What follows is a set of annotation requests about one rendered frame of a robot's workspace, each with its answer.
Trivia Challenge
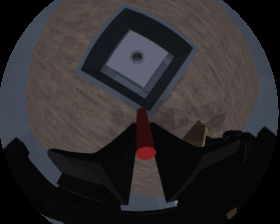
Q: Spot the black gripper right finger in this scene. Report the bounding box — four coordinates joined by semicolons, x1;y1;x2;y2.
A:
150;122;240;203

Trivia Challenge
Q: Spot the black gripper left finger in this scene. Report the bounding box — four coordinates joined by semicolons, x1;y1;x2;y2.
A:
47;123;137;205

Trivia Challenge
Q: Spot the dark red peg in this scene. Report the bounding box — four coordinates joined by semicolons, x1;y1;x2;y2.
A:
136;107;156;160

